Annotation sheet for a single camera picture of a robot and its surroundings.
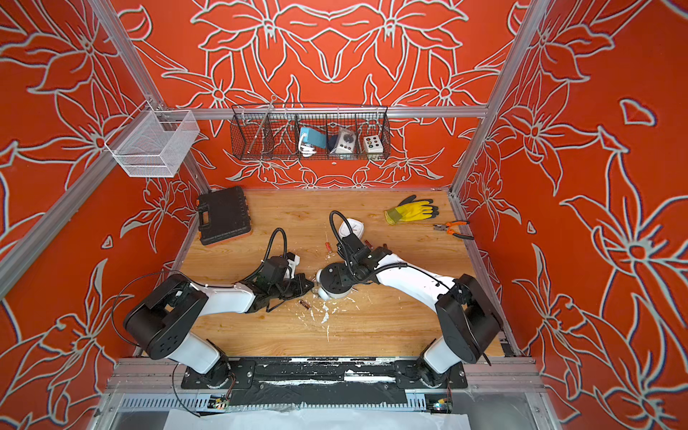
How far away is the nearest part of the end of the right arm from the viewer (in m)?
0.61

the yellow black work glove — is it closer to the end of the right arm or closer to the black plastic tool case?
the end of the right arm

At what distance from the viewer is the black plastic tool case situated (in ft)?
3.29

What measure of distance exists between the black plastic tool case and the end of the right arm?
0.52 metres
